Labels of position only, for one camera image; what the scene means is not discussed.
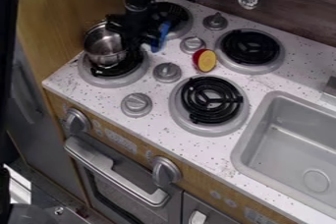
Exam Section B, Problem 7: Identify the toy stove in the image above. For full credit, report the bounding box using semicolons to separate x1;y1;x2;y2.
76;0;288;138

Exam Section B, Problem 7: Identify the silver pot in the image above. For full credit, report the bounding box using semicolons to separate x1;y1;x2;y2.
81;20;133;69

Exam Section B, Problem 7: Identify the red and yellow toy fruit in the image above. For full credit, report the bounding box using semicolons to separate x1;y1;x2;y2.
190;48;220;73

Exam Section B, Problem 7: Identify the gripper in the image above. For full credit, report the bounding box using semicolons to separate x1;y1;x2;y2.
103;3;164;55

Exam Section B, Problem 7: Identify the blue toy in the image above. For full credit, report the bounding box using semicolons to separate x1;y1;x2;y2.
149;21;174;54

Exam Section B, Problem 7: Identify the toy sink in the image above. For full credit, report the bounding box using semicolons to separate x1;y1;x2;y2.
229;89;336;220

